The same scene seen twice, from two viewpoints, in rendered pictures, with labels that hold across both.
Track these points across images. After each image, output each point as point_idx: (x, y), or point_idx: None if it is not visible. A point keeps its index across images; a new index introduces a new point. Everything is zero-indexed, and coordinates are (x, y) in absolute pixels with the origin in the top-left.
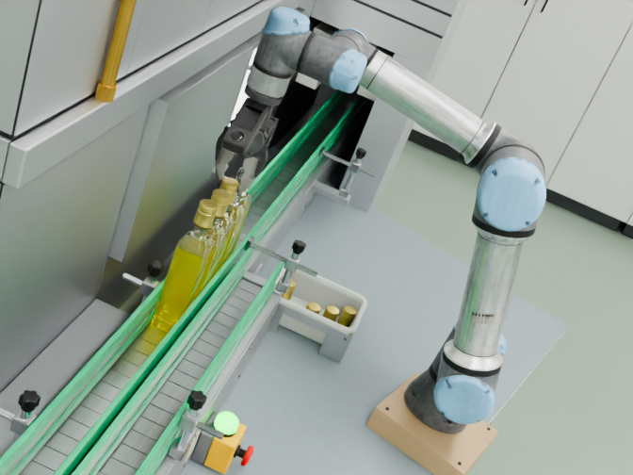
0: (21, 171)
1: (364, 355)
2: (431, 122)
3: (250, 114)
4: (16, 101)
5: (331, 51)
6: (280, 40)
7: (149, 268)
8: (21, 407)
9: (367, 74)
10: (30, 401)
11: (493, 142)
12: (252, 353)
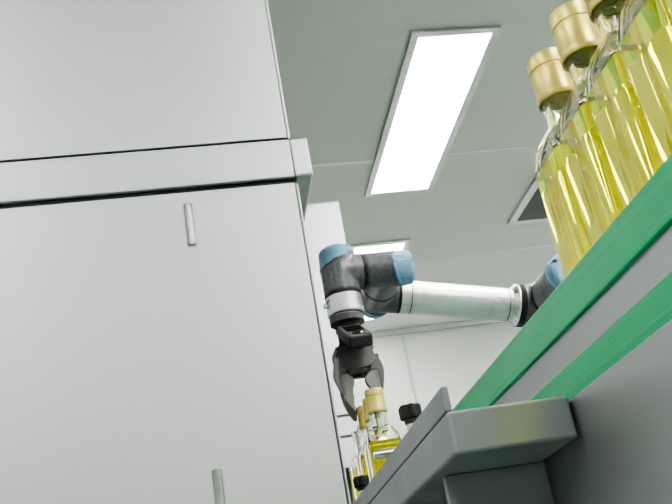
0: (309, 157)
1: None
2: (474, 299)
3: (351, 327)
4: (280, 109)
5: (382, 252)
6: (342, 260)
7: (357, 481)
8: (408, 421)
9: (407, 291)
10: (414, 403)
11: (525, 288)
12: None
